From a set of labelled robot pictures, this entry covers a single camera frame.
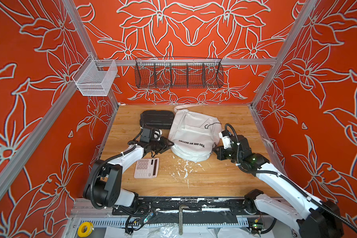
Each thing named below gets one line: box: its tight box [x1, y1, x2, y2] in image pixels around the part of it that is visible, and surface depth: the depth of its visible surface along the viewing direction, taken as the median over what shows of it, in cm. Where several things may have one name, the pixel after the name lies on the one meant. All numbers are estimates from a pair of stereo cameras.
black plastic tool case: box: [139, 110, 175, 130], surface depth 105 cm
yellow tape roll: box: [77, 221, 94, 238], surface depth 68 cm
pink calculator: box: [133, 157, 160, 179], surface depth 86 cm
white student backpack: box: [168, 104, 223, 163], surface depth 99 cm
